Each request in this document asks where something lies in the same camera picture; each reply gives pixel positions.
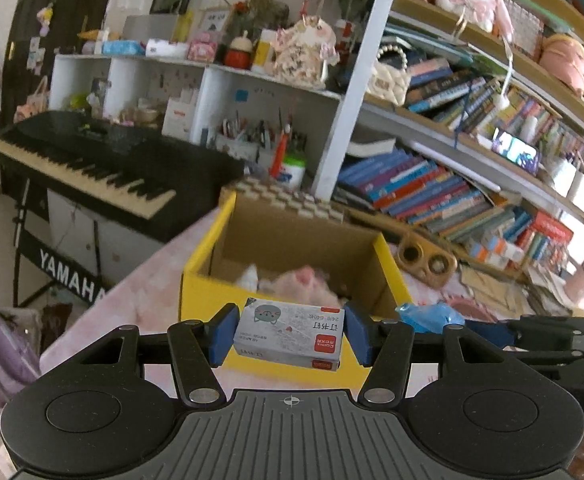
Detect pink round face plush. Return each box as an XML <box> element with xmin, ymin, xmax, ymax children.
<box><xmin>542</xmin><ymin>34</ymin><xmax>584</xmax><ymax>93</ymax></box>

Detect black keyboard stand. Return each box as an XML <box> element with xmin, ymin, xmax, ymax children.
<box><xmin>12</xmin><ymin>180</ymin><xmax>110</xmax><ymax>311</ymax></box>

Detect dark photo frame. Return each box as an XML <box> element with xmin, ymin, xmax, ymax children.
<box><xmin>149</xmin><ymin>0</ymin><xmax>193</xmax><ymax>16</ymax></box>

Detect wooden bookshelf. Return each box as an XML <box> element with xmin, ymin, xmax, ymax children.
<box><xmin>342</xmin><ymin>0</ymin><xmax>584</xmax><ymax>281</ymax></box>

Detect red round doll figurine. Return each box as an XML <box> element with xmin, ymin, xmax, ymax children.
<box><xmin>223</xmin><ymin>30</ymin><xmax>253</xmax><ymax>69</ymax></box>

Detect white shelf unit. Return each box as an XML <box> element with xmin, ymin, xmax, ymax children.
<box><xmin>49</xmin><ymin>0</ymin><xmax>398</xmax><ymax>201</ymax></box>

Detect brown retro radio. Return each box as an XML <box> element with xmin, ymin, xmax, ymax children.
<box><xmin>396</xmin><ymin>232</ymin><xmax>459</xmax><ymax>289</ymax></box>

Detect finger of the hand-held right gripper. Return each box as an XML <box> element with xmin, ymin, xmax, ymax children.
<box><xmin>512</xmin><ymin>350</ymin><xmax>584</xmax><ymax>367</ymax></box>
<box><xmin>469</xmin><ymin>315</ymin><xmax>584</xmax><ymax>348</ymax></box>

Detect floral fabric plush doll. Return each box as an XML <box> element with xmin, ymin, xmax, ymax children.
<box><xmin>271</xmin><ymin>16</ymin><xmax>339</xmax><ymax>90</ymax></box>

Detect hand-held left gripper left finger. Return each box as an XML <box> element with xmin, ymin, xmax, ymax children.
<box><xmin>79</xmin><ymin>304</ymin><xmax>240</xmax><ymax>407</ymax></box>

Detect orange white small box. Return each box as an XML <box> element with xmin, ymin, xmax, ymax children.
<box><xmin>467</xmin><ymin>242</ymin><xmax>493</xmax><ymax>266</ymax></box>
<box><xmin>482</xmin><ymin>237</ymin><xmax>513</xmax><ymax>261</ymax></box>

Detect grey white staples box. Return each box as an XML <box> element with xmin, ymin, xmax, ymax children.
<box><xmin>233</xmin><ymin>297</ymin><xmax>347</xmax><ymax>372</ymax></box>

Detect cream quilted handbag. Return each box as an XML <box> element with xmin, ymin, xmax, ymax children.
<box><xmin>366</xmin><ymin>45</ymin><xmax>412</xmax><ymax>107</ymax></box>

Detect pink checked cloth desktop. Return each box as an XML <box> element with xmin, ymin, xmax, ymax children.
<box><xmin>39</xmin><ymin>210</ymin><xmax>584</xmax><ymax>401</ymax></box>

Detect blue plastic bag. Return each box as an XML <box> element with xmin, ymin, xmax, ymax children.
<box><xmin>396</xmin><ymin>301</ymin><xmax>467</xmax><ymax>334</ymax></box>

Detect black electronic keyboard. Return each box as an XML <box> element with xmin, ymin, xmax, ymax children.
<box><xmin>0</xmin><ymin>110</ymin><xmax>245</xmax><ymax>243</ymax></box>

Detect row of mixed books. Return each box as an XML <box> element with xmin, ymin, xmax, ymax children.
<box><xmin>404</xmin><ymin>57</ymin><xmax>584</xmax><ymax>161</ymax></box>

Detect pink plush pig toy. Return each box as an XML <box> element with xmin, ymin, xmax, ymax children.
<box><xmin>259</xmin><ymin>266</ymin><xmax>345</xmax><ymax>306</ymax></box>

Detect row of blue spine books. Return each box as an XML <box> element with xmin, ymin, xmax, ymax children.
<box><xmin>334</xmin><ymin>147</ymin><xmax>533</xmax><ymax>241</ymax></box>

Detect white storage box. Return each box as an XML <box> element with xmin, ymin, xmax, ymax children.
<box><xmin>569</xmin><ymin>170</ymin><xmax>584</xmax><ymax>211</ymax></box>

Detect blue tissue pack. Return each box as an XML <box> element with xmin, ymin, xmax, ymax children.
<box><xmin>102</xmin><ymin>40</ymin><xmax>145</xmax><ymax>56</ymax></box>

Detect small pink box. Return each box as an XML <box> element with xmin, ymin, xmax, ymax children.
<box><xmin>187</xmin><ymin>30</ymin><xmax>218</xmax><ymax>63</ymax></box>

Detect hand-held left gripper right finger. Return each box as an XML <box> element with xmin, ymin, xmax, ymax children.
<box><xmin>344</xmin><ymin>305</ymin><xmax>504</xmax><ymax>406</ymax></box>

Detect white jar green lid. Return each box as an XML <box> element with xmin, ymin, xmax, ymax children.
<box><xmin>278</xmin><ymin>155</ymin><xmax>307</xmax><ymax>190</ymax></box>

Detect purple backpack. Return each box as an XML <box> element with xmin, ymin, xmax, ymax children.
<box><xmin>0</xmin><ymin>280</ymin><xmax>43</xmax><ymax>436</ymax></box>

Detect pile of papers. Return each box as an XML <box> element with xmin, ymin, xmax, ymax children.
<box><xmin>459</xmin><ymin>260</ymin><xmax>584</xmax><ymax>318</ymax></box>

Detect wooden chessboard box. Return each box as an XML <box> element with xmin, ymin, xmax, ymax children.
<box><xmin>220</xmin><ymin>176</ymin><xmax>347</xmax><ymax>224</ymax></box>

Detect pen holder with pens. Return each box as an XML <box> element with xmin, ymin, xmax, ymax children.
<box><xmin>215</xmin><ymin>115</ymin><xmax>273</xmax><ymax>158</ymax></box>

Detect yellow cardboard box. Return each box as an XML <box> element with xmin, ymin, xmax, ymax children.
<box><xmin>179</xmin><ymin>191</ymin><xmax>413</xmax><ymax>393</ymax></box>

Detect white tissue pack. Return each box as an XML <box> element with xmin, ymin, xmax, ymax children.
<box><xmin>145</xmin><ymin>38</ymin><xmax>190</xmax><ymax>59</ymax></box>

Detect thick lying book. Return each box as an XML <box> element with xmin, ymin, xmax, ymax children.
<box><xmin>347</xmin><ymin>137</ymin><xmax>398</xmax><ymax>159</ymax></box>

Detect smartphone with lit screen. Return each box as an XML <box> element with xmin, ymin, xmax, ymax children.
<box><xmin>492</xmin><ymin>127</ymin><xmax>540</xmax><ymax>172</ymax></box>

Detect white carton red label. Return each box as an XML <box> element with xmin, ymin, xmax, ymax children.
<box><xmin>162</xmin><ymin>92</ymin><xmax>198</xmax><ymax>142</ymax></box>

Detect red boxed book set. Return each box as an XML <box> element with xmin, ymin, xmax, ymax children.
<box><xmin>529</xmin><ymin>210</ymin><xmax>575</xmax><ymax>261</ymax></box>

